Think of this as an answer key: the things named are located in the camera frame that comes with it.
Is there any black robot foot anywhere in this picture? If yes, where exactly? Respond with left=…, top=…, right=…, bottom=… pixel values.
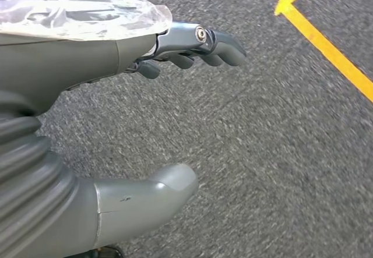
left=65, top=245, right=125, bottom=258

